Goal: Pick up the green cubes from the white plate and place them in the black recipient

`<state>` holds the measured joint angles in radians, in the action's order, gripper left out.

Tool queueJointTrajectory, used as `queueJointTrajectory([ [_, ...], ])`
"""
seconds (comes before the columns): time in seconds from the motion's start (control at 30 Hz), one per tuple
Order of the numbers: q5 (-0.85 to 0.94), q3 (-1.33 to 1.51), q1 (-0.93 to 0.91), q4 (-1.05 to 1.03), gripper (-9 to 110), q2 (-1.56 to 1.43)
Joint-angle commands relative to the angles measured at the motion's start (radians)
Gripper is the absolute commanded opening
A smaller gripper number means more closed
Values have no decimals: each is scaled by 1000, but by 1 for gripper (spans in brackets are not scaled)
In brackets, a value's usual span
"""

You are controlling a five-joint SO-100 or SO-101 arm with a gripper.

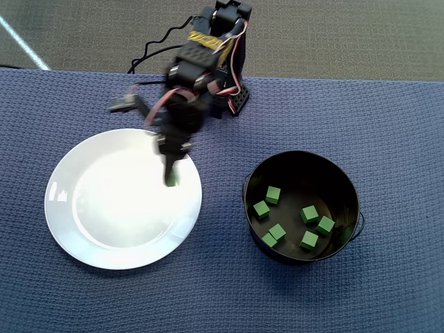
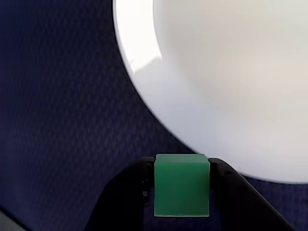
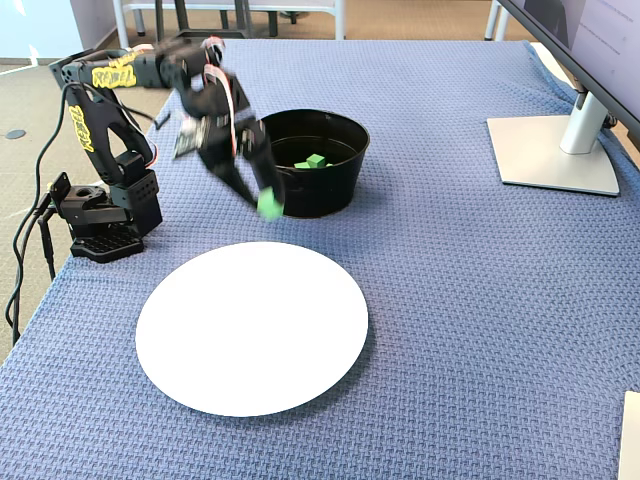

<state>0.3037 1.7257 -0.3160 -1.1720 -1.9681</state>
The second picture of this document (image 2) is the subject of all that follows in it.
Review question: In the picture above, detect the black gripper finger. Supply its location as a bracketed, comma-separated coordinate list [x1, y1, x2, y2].
[84, 156, 155, 231]
[208, 158, 296, 231]

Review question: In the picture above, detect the green cube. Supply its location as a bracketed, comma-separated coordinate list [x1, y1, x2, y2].
[153, 154, 210, 218]

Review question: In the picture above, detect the white round plate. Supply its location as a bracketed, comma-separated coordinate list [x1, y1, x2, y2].
[112, 0, 308, 185]

